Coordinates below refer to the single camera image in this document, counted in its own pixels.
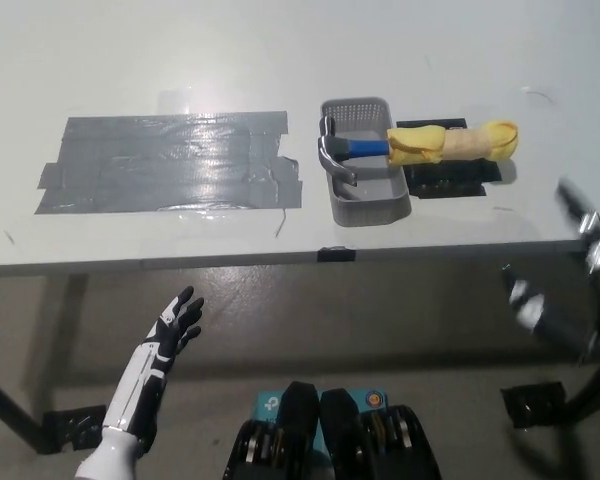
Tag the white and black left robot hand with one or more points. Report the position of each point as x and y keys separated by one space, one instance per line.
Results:
x=145 y=365

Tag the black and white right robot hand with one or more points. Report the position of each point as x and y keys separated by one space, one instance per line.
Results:
x=550 y=315

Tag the black tape patch on desk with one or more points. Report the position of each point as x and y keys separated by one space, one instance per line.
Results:
x=445 y=180

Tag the grey perforated plastic container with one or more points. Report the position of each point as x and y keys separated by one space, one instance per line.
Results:
x=375 y=192

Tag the grey table leg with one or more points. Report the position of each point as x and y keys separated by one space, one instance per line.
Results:
x=67 y=330

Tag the black diagonal table brace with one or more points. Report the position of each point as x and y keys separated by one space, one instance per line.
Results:
x=592 y=400
x=10 y=405

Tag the grey duct tape patch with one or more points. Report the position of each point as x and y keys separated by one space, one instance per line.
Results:
x=165 y=165

